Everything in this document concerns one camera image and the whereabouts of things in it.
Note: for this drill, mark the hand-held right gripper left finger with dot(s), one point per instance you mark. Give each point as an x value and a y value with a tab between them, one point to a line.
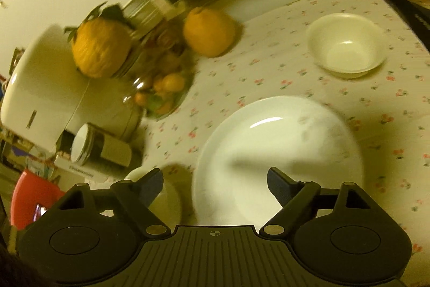
153	182

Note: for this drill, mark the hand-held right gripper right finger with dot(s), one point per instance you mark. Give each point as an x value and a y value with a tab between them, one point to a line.
277	182

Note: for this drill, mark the large white plate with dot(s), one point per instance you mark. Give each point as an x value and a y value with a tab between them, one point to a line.
252	145

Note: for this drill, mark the small white plate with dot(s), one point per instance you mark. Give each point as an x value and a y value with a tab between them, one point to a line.
169	203

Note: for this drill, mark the round metal tin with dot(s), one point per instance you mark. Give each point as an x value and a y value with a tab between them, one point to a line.
111	152

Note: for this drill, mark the flat white box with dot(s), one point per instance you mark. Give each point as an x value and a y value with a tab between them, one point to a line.
77	169

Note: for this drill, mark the small mandarin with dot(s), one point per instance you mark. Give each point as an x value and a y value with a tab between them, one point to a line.
141	98
173	82

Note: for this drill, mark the cherry print tablecloth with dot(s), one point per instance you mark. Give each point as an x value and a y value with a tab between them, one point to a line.
268	71

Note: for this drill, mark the glass jar of kumquats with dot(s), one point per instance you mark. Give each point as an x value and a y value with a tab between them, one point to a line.
164	71

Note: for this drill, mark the phone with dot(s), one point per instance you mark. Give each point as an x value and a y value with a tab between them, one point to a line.
39	210

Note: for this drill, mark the red stool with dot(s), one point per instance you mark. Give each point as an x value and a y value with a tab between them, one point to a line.
27	193

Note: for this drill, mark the white kitchen appliance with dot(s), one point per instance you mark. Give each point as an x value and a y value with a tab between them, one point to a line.
43	88

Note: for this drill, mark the orange with green leaves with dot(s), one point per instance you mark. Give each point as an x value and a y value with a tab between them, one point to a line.
100	45

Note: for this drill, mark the large white bowl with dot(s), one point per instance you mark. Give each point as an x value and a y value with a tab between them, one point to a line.
346	45

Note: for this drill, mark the large orange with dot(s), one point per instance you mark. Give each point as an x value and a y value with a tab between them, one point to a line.
208	31

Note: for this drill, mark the stack of white papers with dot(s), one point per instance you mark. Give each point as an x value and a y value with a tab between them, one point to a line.
141	9

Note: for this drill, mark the printed cardboard box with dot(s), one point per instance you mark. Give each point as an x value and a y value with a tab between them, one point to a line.
410	18

